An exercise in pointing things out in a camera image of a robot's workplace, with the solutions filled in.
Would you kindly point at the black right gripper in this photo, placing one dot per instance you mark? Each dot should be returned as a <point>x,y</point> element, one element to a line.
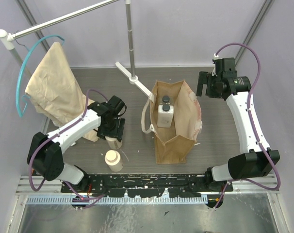
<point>206,77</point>

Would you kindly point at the beige bottle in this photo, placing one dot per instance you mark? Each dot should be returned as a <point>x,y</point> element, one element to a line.
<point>113,160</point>
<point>113,143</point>

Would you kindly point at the beige bottle upper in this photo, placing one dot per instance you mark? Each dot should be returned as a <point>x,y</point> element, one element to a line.
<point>113,143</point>

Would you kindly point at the beige cloth garment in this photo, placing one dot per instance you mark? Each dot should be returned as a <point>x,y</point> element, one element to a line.
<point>53,89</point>

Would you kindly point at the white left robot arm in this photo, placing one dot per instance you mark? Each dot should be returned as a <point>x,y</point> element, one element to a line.
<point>46,150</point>

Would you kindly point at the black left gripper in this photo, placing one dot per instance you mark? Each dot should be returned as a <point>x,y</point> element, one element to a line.
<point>117,131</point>

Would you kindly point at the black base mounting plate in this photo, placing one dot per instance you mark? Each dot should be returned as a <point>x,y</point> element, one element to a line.
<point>149,185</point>

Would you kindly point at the clear glass perfume bottle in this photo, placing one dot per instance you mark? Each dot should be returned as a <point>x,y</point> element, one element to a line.
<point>162,100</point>

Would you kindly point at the metal clothes rack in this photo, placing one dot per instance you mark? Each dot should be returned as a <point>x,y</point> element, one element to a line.
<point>97,38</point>

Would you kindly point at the brown canvas tote bag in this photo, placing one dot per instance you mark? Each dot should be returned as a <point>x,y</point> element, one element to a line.
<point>174,143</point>

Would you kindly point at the white bottle with dark cap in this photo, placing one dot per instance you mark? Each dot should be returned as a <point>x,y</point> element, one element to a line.
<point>165,115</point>

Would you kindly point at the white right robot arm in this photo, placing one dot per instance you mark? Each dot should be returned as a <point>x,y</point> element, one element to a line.
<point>256,157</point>

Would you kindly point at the beige bottle lower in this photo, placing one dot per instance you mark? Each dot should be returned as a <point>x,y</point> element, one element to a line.
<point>113,160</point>

